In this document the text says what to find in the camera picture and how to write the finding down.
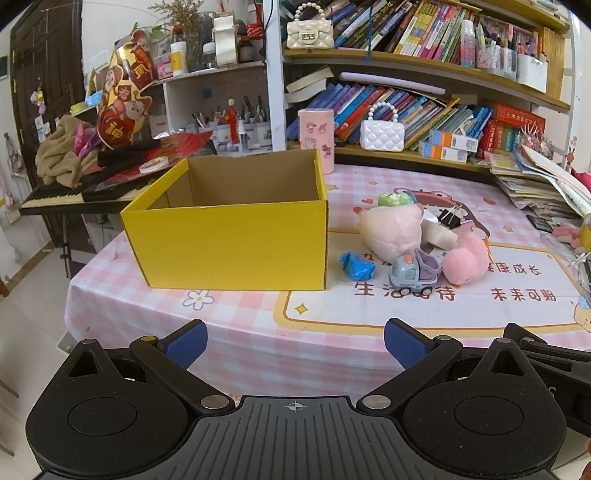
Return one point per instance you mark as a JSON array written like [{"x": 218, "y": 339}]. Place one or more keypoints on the red gold festive decoration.
[{"x": 117, "y": 115}]

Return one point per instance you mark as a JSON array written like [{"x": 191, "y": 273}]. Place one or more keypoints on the small pink box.
[{"x": 164, "y": 67}]

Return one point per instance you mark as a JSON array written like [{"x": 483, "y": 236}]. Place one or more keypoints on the pink cylindrical cup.
[{"x": 316, "y": 134}]

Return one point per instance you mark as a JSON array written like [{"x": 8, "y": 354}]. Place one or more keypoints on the red thick dictionaries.
[{"x": 512, "y": 124}]

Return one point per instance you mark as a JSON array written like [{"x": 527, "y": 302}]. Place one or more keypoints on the wooden bookshelf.
[{"x": 351, "y": 55}]

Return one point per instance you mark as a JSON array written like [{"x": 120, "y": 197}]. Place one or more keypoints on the white bottle yellow label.
[{"x": 178, "y": 60}]

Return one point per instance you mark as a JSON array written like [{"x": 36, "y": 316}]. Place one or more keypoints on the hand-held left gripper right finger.
[{"x": 404, "y": 344}]

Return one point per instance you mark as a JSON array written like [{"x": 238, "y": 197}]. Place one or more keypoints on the black fuzzy cloth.
[{"x": 124, "y": 159}]

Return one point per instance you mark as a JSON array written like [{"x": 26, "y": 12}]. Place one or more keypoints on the small black device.
[{"x": 540, "y": 224}]

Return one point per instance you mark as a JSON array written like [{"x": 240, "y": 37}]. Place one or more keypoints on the white rolled paper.
[{"x": 392, "y": 81}]

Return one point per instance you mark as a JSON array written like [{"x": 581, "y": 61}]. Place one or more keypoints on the row of colourful thin books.
[{"x": 415, "y": 32}]

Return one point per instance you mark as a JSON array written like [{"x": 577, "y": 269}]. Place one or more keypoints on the white ribbon roll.
[{"x": 225, "y": 46}]

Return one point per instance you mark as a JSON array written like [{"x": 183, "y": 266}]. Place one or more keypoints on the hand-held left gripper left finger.
[{"x": 187, "y": 344}]

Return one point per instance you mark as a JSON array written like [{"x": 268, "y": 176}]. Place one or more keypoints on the black electronic keyboard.
[{"x": 51, "y": 198}]

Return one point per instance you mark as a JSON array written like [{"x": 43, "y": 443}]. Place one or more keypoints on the green frog toy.
[{"x": 392, "y": 199}]

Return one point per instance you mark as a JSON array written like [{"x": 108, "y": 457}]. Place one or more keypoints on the cream quilted pearl handbag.
[{"x": 309, "y": 32}]

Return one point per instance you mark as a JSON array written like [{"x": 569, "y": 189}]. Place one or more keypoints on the beige cloth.
[{"x": 60, "y": 152}]

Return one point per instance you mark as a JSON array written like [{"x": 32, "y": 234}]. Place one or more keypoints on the jeweled hair ornament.
[{"x": 535, "y": 138}]

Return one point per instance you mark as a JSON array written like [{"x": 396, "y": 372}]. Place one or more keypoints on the white pen holder box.
[{"x": 531, "y": 71}]

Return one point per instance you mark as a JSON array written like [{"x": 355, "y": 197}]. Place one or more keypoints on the grey purple toy truck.
[{"x": 406, "y": 272}]

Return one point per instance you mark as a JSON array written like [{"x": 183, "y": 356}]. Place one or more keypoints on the yellow cardboard box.
[{"x": 231, "y": 244}]

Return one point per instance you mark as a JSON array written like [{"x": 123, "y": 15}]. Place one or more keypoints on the white charger plug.
[{"x": 441, "y": 237}]

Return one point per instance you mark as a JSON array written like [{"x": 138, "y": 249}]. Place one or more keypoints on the flat round tape roll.
[{"x": 154, "y": 165}]

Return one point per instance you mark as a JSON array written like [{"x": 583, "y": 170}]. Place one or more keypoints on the blue wrapper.
[{"x": 355, "y": 265}]

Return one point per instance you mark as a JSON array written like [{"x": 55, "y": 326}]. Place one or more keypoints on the stack of papers and booklets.
[{"x": 531, "y": 184}]

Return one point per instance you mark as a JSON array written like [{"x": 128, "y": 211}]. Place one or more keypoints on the white shelf unit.
[{"x": 277, "y": 92}]

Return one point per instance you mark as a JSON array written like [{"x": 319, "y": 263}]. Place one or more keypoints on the white quilted pearl handbag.
[{"x": 381, "y": 136}]

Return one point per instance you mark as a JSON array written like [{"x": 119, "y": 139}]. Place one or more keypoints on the dried flower bouquet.
[{"x": 178, "y": 9}]

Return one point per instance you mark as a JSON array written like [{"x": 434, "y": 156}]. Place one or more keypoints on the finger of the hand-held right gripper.
[
  {"x": 521, "y": 333},
  {"x": 563, "y": 356}
]

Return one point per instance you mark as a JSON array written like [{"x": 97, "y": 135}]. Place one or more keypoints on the round pink plush toy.
[{"x": 464, "y": 263}]

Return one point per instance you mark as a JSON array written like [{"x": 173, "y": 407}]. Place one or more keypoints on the white organizer with brushes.
[{"x": 258, "y": 134}]

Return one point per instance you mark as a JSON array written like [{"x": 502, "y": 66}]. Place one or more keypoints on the light pink pig plush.
[{"x": 390, "y": 230}]

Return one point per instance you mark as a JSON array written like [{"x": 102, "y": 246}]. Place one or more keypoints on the row of blue leaning books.
[{"x": 401, "y": 106}]

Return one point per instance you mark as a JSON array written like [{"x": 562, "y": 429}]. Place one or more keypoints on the red paper sheets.
[{"x": 189, "y": 143}]

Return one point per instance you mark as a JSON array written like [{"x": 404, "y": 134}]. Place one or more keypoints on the orange blue white carton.
[
  {"x": 455, "y": 141},
  {"x": 443, "y": 152}
]

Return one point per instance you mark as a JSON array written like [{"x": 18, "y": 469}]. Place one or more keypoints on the pink checked printed tablecloth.
[{"x": 258, "y": 318}]

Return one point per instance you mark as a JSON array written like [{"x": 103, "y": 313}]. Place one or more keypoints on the bamboo slat roll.
[{"x": 553, "y": 64}]

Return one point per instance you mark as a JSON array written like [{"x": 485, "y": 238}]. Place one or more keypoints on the thick lying books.
[{"x": 307, "y": 85}]

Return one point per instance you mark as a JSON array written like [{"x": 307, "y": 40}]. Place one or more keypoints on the black binder clip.
[{"x": 445, "y": 217}]

